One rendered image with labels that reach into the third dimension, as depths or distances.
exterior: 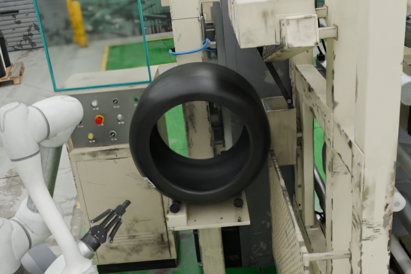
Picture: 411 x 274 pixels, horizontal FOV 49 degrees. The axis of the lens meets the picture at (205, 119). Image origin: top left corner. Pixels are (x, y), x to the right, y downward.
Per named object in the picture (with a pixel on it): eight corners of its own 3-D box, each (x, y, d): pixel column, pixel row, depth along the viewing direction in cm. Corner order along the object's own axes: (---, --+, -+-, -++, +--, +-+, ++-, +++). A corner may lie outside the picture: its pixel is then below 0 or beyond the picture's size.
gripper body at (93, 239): (76, 237, 176) (93, 219, 181) (90, 252, 179) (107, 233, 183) (82, 240, 170) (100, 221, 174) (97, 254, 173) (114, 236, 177)
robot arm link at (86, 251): (80, 263, 177) (91, 251, 180) (88, 267, 169) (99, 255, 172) (65, 248, 174) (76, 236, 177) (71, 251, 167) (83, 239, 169)
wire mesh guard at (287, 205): (272, 253, 255) (266, 140, 229) (275, 252, 255) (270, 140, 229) (306, 405, 171) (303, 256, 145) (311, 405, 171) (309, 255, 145)
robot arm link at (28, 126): (22, 161, 148) (55, 145, 159) (5, 109, 144) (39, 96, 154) (0, 159, 156) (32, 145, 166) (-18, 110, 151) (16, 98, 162)
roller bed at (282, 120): (262, 150, 242) (259, 98, 231) (290, 147, 241) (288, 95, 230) (267, 167, 223) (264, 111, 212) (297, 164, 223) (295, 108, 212)
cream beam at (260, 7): (228, 19, 202) (225, -15, 197) (284, 13, 201) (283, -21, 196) (238, 50, 146) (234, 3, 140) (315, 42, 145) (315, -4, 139)
